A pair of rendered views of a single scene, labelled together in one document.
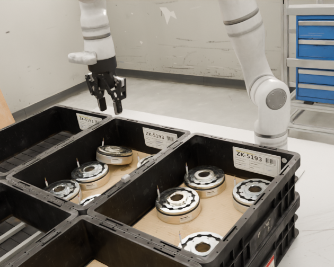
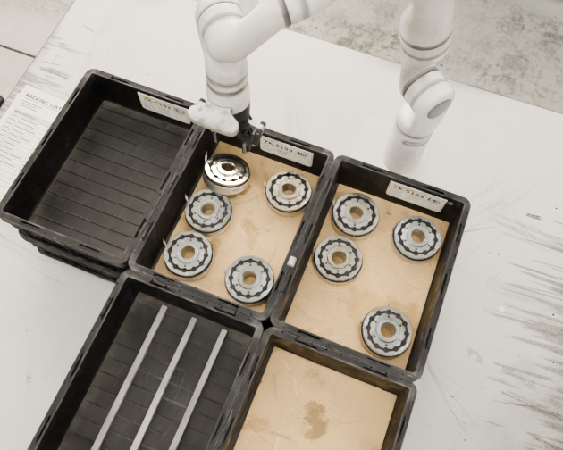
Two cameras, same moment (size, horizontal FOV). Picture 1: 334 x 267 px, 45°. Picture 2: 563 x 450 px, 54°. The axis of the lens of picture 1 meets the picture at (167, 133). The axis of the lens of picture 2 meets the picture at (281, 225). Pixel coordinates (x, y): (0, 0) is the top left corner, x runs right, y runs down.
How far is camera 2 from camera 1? 0.78 m
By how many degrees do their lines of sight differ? 44
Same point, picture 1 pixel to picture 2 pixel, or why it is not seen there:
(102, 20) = (244, 71)
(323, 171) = (453, 137)
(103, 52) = (241, 105)
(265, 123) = (418, 129)
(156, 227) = (321, 291)
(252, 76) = (412, 75)
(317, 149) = not seen: hidden behind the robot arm
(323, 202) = (457, 190)
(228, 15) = (415, 41)
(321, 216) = not seen: hidden behind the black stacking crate
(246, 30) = (433, 56)
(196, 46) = not seen: outside the picture
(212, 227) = (380, 285)
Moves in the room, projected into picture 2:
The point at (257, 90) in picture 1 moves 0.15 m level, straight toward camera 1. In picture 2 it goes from (420, 100) to (434, 163)
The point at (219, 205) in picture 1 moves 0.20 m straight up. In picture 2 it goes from (377, 250) to (397, 212)
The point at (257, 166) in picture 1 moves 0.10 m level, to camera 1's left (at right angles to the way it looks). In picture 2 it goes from (415, 199) to (373, 213)
